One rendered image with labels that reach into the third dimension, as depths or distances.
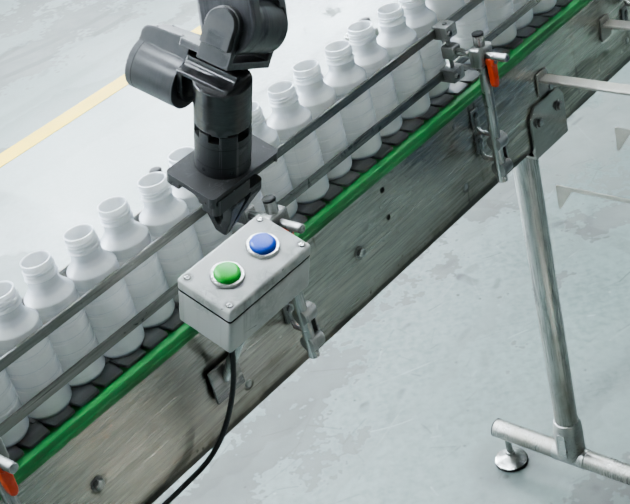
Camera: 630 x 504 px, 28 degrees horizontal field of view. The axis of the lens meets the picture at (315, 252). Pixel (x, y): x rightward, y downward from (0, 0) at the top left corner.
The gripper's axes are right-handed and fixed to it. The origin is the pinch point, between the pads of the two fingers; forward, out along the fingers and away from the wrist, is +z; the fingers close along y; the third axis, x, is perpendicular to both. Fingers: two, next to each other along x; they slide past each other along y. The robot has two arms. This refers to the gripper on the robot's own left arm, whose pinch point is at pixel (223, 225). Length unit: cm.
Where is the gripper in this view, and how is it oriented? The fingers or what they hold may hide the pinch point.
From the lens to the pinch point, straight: 133.0
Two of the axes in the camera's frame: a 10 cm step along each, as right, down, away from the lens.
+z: -0.5, 7.0, 7.2
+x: 7.7, 4.8, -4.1
